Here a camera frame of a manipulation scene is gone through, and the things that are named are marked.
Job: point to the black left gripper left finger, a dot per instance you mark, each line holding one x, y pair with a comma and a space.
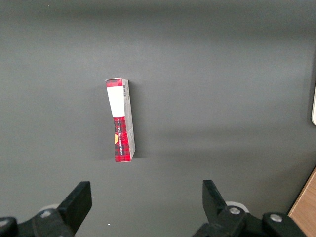
71, 212

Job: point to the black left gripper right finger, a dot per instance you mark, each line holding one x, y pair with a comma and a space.
219, 217

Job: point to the beige rectangular tray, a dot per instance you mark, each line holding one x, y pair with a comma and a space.
314, 103

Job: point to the wooden drawer cabinet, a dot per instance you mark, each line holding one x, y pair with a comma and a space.
304, 212

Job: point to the red and grey carton box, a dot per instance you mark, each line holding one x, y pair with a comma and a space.
122, 138

